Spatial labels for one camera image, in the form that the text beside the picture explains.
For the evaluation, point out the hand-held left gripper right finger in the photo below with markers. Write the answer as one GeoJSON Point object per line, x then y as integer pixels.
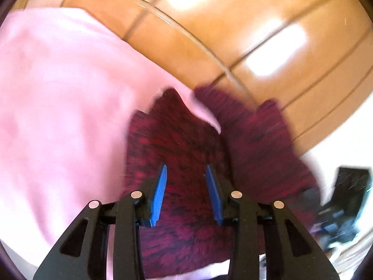
{"type": "Point", "coordinates": [214, 194]}

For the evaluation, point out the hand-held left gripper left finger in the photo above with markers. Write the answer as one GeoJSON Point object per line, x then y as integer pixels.
{"type": "Point", "coordinates": [158, 192]}

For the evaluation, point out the red patterned knit sweater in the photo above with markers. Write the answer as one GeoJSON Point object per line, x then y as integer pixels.
{"type": "Point", "coordinates": [186, 140]}

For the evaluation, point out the pink blanket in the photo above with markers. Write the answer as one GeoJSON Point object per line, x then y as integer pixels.
{"type": "Point", "coordinates": [64, 99]}

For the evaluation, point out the wooden wardrobe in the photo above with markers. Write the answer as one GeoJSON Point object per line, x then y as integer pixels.
{"type": "Point", "coordinates": [221, 23]}

